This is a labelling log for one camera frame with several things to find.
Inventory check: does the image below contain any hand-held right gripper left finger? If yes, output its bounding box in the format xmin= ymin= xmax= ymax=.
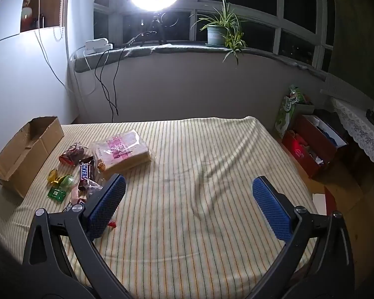
xmin=22 ymin=173 xmax=134 ymax=299

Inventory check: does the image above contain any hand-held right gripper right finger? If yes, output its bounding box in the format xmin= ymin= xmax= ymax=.
xmin=252 ymin=176 xmax=356 ymax=299

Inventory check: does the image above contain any clear dark candy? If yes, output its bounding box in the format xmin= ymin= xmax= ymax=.
xmin=78 ymin=179 xmax=104 ymax=195

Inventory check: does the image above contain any pink snack packet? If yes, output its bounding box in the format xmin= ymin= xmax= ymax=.
xmin=70 ymin=181 xmax=82 ymax=204

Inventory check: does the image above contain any brown cardboard box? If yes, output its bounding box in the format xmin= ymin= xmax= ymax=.
xmin=0 ymin=116 xmax=65 ymax=198

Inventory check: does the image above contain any light green candy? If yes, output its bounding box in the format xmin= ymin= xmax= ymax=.
xmin=58 ymin=174 xmax=76 ymax=189

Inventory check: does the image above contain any dark green square packet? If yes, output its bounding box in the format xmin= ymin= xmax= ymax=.
xmin=47 ymin=186 xmax=66 ymax=200

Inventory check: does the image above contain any bagged sliced bread loaf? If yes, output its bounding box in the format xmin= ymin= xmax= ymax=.
xmin=92 ymin=130 xmax=152 ymax=173

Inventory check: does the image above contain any yellow candy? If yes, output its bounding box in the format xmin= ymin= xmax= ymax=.
xmin=47 ymin=169 xmax=63 ymax=183

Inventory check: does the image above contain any red dates packet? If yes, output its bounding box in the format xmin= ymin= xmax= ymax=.
xmin=59 ymin=142 xmax=88 ymax=165

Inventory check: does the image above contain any white paper sheet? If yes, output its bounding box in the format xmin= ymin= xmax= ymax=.
xmin=312 ymin=193 xmax=328 ymax=215

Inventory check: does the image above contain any red storage box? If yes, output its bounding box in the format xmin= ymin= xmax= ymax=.
xmin=281 ymin=130 xmax=331 ymax=179
xmin=294 ymin=114 xmax=349 ymax=164

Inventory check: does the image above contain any striped bed sheet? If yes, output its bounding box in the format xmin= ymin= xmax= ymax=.
xmin=0 ymin=116 xmax=328 ymax=290

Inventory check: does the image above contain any green printed bag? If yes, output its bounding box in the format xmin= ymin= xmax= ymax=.
xmin=274 ymin=84 xmax=303 ymax=134

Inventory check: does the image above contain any white wardrobe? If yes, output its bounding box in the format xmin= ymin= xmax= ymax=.
xmin=0 ymin=0 xmax=82 ymax=175

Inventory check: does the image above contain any white lace tablecloth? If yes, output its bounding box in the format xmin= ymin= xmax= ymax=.
xmin=330 ymin=97 xmax=374 ymax=190

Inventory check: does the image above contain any white power strip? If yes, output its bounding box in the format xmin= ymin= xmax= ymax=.
xmin=86 ymin=38 xmax=113 ymax=53

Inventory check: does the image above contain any grey windowsill mat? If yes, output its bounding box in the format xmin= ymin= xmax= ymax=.
xmin=73 ymin=44 xmax=331 ymax=81

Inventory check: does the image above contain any red white figurine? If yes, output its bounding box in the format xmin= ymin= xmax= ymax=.
xmin=21 ymin=0 xmax=33 ymax=28

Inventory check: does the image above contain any potted spider plant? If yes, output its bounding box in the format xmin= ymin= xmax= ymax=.
xmin=189 ymin=0 xmax=247 ymax=66

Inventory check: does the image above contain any black tripod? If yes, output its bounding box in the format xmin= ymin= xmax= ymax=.
xmin=140 ymin=10 xmax=178 ymax=47

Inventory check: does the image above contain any black cable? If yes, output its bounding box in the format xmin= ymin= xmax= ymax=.
xmin=111 ymin=39 xmax=144 ymax=123
xmin=94 ymin=49 xmax=119 ymax=117

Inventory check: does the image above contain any white cable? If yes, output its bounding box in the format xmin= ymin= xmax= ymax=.
xmin=34 ymin=0 xmax=78 ymax=95
xmin=69 ymin=45 xmax=95 ymax=96

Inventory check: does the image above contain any white bead cord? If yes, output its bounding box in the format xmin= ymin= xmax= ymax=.
xmin=53 ymin=0 xmax=66 ymax=41

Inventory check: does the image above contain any white window frame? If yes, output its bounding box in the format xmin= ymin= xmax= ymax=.
xmin=93 ymin=0 xmax=334 ymax=72

